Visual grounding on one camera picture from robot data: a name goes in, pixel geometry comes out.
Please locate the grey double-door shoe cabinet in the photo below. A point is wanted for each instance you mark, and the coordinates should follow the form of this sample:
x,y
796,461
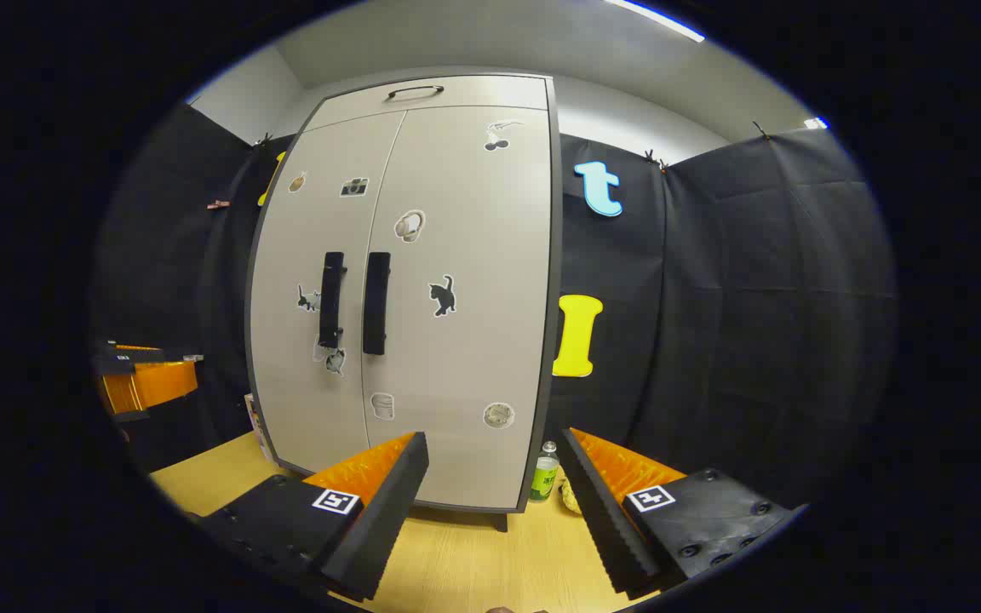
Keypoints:
x,y
556,255

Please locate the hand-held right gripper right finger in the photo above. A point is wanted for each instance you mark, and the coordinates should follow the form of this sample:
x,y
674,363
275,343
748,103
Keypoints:
x,y
605,519

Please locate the short ceiling light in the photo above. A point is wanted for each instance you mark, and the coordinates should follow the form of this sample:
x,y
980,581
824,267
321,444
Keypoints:
x,y
815,123

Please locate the white spine book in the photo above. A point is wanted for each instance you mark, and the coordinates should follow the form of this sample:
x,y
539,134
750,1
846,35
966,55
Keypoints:
x,y
259,430

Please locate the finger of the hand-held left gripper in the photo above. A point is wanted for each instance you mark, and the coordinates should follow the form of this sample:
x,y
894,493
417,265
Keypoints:
x,y
129,347
150,383

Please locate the long ceiling light strip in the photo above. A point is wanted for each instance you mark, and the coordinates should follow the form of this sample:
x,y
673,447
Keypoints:
x,y
656,20

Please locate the black backdrop cloth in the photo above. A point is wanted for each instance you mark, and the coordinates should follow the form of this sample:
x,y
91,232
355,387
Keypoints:
x,y
712,298

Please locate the green label plastic bottle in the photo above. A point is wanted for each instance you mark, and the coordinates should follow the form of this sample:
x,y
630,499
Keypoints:
x,y
544,481

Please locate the black backdrop clip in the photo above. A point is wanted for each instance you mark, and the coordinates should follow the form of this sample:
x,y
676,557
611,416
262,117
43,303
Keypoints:
x,y
265,139
761,129
655,160

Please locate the grey door with camera sticker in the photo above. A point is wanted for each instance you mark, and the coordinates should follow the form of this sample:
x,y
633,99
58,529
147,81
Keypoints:
x,y
286,383

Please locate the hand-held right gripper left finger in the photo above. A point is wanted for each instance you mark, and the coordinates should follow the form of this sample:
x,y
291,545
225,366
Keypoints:
x,y
380,519

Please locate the grey cabinet drawer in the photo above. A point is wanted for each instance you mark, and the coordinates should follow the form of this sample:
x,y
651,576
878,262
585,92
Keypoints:
x,y
490,94

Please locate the grey door with headphones sticker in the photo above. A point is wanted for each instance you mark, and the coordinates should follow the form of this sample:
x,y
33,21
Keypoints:
x,y
473,358

